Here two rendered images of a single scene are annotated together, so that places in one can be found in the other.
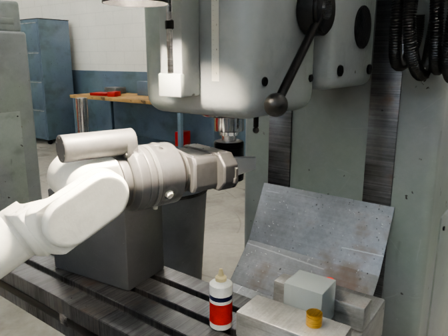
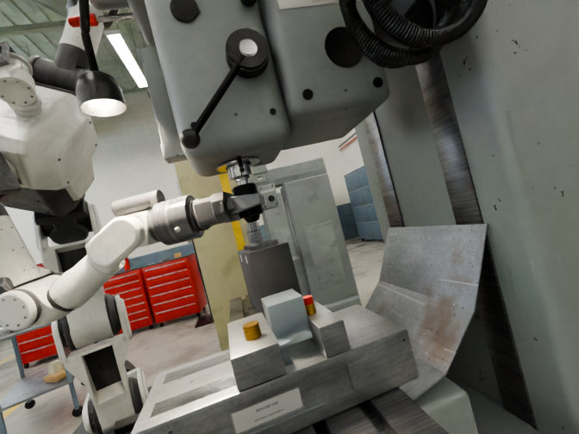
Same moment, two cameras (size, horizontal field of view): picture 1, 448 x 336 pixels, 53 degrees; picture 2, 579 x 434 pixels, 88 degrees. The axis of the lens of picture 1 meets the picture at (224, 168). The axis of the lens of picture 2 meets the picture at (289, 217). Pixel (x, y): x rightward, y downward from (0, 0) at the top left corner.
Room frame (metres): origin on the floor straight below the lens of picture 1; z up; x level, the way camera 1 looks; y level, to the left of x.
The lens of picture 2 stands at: (0.30, -0.45, 1.18)
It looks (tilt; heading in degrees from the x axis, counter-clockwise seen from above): 0 degrees down; 42
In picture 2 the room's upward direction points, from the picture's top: 14 degrees counter-clockwise
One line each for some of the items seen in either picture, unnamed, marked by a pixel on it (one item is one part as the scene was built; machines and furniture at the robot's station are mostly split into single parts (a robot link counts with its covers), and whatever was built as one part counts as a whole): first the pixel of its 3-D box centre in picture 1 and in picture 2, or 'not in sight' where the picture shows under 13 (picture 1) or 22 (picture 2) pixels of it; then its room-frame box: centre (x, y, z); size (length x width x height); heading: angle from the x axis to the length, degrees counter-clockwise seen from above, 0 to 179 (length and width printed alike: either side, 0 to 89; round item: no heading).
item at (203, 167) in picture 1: (180, 171); (204, 214); (0.64, 0.06, 1.23); 0.13 x 0.12 x 0.10; 38
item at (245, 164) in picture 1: (241, 165); (244, 201); (0.67, -0.03, 1.23); 0.06 x 0.02 x 0.03; 128
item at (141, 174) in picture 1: (103, 172); (150, 221); (0.57, 0.16, 1.24); 0.11 x 0.11 x 0.11; 38
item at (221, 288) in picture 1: (221, 297); not in sight; (0.71, 0.01, 0.98); 0.04 x 0.04 x 0.11
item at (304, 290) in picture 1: (309, 299); (285, 316); (0.60, -0.13, 1.04); 0.06 x 0.05 x 0.06; 55
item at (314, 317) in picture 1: (314, 318); (252, 330); (0.54, -0.12, 1.05); 0.02 x 0.02 x 0.02
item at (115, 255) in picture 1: (107, 227); (267, 273); (0.93, 0.26, 1.03); 0.22 x 0.12 x 0.20; 60
